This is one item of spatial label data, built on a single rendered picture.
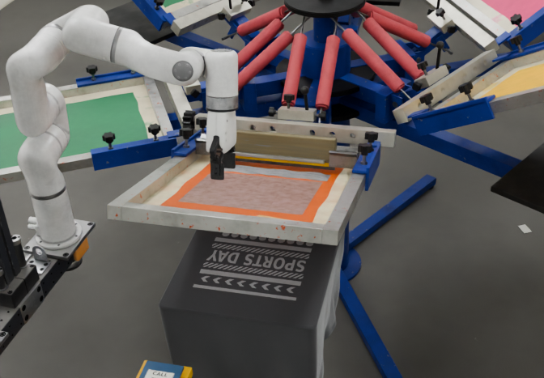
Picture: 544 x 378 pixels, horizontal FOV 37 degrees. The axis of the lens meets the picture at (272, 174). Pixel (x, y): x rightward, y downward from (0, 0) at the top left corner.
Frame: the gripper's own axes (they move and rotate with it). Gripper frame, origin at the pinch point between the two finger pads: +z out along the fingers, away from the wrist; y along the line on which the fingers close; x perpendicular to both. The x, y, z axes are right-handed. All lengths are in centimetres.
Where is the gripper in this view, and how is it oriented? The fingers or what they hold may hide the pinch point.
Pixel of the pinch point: (223, 169)
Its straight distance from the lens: 195.2
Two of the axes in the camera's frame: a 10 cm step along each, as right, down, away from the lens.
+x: 9.7, 0.8, -2.3
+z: 0.0, 9.5, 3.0
